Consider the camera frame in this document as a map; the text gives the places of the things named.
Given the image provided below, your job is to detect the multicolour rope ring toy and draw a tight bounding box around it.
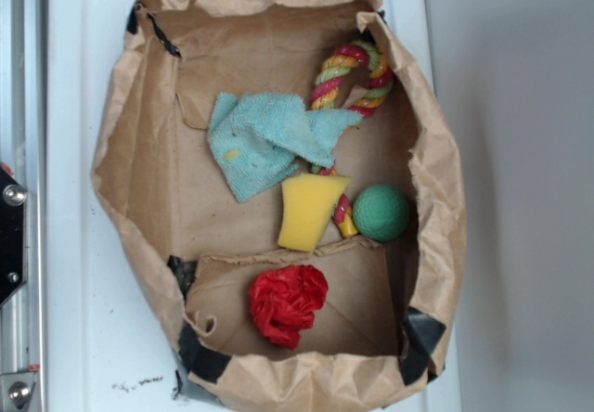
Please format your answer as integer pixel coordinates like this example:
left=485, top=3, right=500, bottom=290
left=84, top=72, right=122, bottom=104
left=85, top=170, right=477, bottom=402
left=309, top=39, right=394, bottom=239

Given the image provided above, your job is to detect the black metal bracket plate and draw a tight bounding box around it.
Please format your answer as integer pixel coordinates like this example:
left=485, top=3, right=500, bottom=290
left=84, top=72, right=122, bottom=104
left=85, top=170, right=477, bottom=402
left=0, top=168, right=27, bottom=305

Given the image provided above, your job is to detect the white plastic tray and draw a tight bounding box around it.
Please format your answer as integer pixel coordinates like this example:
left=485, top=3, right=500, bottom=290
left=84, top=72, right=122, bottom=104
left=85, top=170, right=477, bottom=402
left=45, top=0, right=463, bottom=412

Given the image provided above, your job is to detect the silver aluminium rail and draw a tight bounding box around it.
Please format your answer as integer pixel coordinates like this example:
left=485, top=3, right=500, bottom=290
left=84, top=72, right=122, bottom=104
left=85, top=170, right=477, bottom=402
left=1, top=0, right=47, bottom=411

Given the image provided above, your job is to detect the yellow sponge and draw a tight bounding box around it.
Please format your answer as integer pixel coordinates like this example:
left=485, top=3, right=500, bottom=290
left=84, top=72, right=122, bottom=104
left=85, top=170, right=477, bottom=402
left=278, top=174, right=352, bottom=251

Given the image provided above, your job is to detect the light blue terry cloth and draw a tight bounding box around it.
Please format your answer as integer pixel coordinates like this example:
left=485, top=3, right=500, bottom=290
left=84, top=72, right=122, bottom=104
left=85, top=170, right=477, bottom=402
left=207, top=92, right=363, bottom=202

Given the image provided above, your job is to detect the crumpled red plastic bag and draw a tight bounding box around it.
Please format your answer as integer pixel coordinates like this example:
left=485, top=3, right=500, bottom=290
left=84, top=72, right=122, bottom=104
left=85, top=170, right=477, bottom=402
left=248, top=264, right=329, bottom=350

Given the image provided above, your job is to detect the green rubber ball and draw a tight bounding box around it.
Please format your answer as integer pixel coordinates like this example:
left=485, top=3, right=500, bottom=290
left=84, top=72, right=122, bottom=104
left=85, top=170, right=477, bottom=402
left=353, top=184, right=410, bottom=242

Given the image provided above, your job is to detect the brown paper lined box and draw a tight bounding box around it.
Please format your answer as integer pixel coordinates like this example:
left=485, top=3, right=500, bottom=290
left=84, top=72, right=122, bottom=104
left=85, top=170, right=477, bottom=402
left=92, top=0, right=466, bottom=411

